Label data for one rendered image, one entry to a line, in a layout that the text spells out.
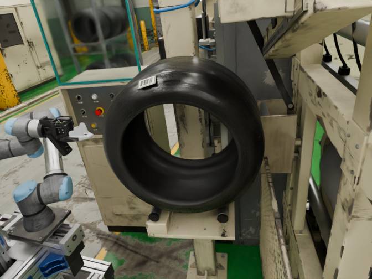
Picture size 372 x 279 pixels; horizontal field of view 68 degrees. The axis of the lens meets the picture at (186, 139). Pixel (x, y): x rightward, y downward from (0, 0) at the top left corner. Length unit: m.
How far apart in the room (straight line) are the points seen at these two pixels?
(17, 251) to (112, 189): 0.75
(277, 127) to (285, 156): 0.16
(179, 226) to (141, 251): 1.06
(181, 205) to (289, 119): 0.57
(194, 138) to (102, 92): 0.75
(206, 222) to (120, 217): 1.19
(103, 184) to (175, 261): 0.77
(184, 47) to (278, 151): 0.62
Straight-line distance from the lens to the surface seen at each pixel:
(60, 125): 1.20
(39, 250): 1.69
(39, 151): 1.38
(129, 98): 0.92
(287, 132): 1.27
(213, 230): 1.23
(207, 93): 0.85
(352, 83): 1.32
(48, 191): 1.53
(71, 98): 1.97
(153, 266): 2.19
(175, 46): 1.22
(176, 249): 2.25
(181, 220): 1.29
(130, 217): 2.30
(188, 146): 1.38
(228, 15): 0.56
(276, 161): 1.34
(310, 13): 0.48
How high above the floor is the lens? 1.70
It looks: 28 degrees down
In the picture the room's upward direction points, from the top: 7 degrees counter-clockwise
